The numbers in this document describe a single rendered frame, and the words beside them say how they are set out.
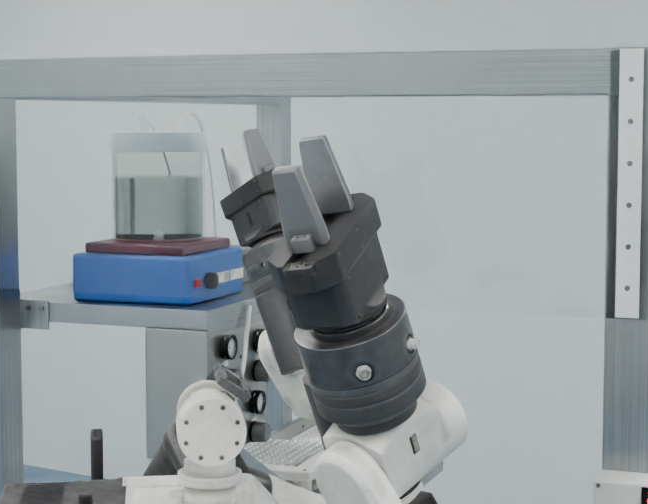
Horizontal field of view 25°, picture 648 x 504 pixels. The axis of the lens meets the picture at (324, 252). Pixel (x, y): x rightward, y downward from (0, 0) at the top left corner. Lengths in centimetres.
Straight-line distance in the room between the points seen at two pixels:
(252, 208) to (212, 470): 42
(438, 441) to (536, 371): 425
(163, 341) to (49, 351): 460
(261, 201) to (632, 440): 58
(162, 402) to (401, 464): 110
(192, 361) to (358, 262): 111
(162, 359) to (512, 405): 338
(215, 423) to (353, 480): 30
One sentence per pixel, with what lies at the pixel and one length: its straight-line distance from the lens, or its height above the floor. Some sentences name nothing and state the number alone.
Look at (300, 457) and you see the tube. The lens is 279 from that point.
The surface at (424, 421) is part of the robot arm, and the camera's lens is 114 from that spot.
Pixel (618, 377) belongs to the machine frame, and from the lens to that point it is 191.
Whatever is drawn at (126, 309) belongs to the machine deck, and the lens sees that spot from 221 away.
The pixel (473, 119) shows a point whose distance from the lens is 192.
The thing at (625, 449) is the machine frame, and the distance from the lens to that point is 193.
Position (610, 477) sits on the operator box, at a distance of 189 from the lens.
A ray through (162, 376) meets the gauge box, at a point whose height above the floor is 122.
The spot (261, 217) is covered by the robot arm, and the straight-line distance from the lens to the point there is 172.
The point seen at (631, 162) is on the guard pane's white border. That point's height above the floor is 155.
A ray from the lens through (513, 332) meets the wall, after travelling 542.
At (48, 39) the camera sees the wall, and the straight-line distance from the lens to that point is 668.
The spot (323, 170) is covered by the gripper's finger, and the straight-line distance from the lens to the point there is 108.
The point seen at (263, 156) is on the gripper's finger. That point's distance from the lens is 174.
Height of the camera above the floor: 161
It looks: 5 degrees down
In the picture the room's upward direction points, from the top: straight up
